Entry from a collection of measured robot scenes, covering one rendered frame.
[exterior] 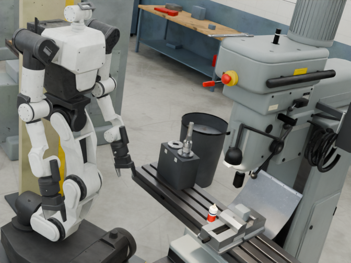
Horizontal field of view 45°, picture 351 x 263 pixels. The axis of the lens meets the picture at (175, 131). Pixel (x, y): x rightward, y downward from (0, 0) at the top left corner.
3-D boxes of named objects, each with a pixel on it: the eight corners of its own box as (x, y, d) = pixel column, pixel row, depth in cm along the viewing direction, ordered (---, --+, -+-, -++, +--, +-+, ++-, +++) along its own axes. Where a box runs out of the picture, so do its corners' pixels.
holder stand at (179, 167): (176, 191, 232) (183, 159, 224) (156, 170, 248) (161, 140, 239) (194, 187, 239) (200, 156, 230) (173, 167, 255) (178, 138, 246)
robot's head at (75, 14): (63, 25, 183) (64, 4, 179) (79, 22, 191) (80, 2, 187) (74, 28, 180) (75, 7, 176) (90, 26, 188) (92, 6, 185)
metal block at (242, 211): (241, 223, 201) (244, 213, 199) (231, 216, 205) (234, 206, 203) (247, 220, 205) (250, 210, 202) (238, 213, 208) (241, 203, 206)
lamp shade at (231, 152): (221, 160, 176) (224, 147, 173) (228, 154, 182) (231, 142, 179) (236, 167, 173) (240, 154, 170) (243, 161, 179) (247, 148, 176)
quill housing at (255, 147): (246, 180, 185) (265, 114, 171) (213, 158, 198) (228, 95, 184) (273, 170, 197) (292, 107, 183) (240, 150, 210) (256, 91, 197)
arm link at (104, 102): (97, 119, 223) (85, 84, 218) (109, 112, 231) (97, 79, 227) (112, 116, 217) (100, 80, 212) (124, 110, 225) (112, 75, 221)
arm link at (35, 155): (32, 178, 185) (24, 148, 183) (47, 171, 193) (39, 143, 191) (43, 177, 182) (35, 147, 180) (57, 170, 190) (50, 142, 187)
